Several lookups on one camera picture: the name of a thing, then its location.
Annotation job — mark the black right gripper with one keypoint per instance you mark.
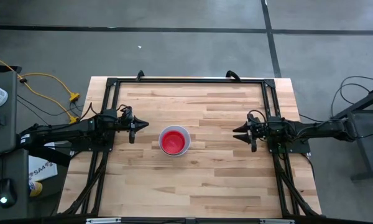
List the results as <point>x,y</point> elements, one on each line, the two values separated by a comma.
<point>261,130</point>

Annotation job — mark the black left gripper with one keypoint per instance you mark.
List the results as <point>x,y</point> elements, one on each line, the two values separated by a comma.
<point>127,119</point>

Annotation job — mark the red plastic bowl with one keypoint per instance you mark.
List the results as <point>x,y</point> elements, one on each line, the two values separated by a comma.
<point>173,142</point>

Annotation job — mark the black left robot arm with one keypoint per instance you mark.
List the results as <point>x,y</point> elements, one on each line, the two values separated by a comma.
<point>65,133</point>

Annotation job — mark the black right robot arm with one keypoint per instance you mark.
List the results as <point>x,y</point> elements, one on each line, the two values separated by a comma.
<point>317,129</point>

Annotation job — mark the large white bowl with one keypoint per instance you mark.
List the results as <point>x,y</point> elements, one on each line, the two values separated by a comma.
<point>188,144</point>

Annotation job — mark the black cart strut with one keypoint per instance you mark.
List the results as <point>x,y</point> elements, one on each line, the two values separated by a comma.
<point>49,158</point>

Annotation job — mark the white printed cardboard box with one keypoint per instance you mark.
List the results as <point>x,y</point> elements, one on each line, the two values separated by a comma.
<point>42,171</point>

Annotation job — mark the yellow and white cup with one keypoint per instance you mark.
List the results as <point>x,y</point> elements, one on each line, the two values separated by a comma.
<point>35,189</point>

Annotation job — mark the black metal side desk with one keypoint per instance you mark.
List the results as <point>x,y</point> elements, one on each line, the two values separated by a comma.
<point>364,155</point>

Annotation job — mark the grey equipment cart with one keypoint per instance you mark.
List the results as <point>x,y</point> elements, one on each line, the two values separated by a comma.
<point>1,133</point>

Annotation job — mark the black computer mouse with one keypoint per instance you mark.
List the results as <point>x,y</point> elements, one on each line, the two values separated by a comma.
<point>6,193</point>

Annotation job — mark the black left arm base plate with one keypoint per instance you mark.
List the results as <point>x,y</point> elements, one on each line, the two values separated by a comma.
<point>105,147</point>

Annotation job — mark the small black frame clamp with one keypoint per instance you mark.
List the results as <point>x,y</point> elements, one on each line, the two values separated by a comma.
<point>140,74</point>

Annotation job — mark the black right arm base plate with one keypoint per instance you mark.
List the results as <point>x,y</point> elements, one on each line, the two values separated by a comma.
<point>298,148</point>

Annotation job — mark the large black frame clamp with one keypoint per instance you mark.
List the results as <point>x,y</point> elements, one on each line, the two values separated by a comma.
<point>233,74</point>

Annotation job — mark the black aluminium table frame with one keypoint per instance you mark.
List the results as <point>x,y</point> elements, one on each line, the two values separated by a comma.
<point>205,81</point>

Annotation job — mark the silver table bracket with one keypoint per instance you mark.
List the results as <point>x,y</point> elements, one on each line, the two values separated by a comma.
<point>276,221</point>
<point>103,221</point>

